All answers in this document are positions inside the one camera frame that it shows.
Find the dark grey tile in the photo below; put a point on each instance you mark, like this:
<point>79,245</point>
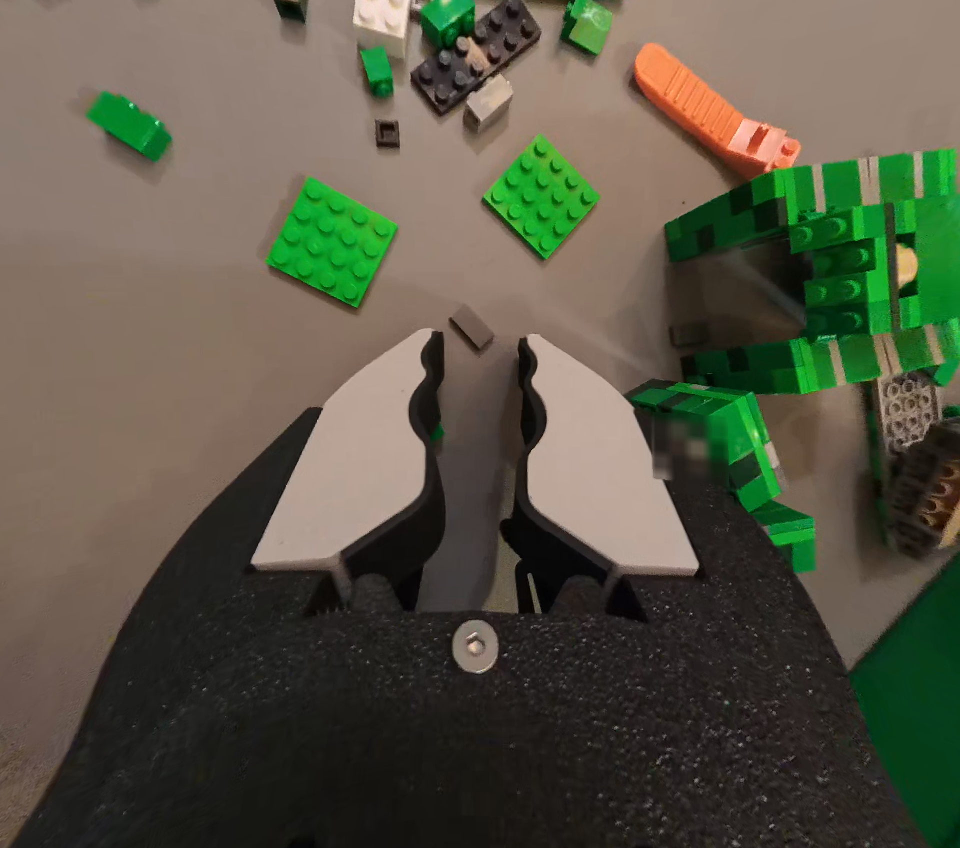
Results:
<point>471,328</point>

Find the grey desk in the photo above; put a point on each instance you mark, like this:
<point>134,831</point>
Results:
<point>150,338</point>

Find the orange brick separator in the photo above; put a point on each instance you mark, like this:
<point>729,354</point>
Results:
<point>690,98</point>

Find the small green brick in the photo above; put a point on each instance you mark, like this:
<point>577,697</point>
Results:
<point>376,72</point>

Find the dark brick build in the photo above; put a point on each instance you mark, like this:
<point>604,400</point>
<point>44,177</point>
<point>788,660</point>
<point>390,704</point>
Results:
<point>926,496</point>

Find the small black square tile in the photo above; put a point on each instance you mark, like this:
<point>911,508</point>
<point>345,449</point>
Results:
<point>387,134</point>

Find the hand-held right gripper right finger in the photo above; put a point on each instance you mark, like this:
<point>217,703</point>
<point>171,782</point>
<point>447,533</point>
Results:
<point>600,473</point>

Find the green baseplate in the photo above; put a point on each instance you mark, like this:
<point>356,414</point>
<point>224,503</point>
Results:
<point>915,713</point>

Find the green square studded plate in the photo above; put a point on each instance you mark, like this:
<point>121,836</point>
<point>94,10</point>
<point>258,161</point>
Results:
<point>541,196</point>
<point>330,245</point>

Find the small tan piece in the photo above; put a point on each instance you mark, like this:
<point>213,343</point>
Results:
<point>471,53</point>

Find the grey perforated brick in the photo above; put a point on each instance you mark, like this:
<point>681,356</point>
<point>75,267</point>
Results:
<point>907,409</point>

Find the green brick model head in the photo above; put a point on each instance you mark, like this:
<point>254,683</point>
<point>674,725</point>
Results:
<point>742,436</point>

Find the green brick creeper model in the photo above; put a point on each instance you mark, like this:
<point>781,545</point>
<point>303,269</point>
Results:
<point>847,263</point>

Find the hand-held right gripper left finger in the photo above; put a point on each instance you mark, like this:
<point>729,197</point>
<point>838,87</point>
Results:
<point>352,458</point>

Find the dark long studded plate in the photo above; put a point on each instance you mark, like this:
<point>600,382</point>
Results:
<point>510,35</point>

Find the green slope brick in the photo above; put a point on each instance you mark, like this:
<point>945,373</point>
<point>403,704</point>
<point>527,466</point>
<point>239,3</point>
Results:
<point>589,23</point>

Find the green two-stud brick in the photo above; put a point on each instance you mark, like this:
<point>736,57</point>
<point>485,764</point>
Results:
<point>127,125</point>

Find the green cube brick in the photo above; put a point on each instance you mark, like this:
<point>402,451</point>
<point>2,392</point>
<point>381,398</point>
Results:
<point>446,17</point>

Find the light grey small brick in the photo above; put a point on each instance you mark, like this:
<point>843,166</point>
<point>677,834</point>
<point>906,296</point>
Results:
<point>487,104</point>

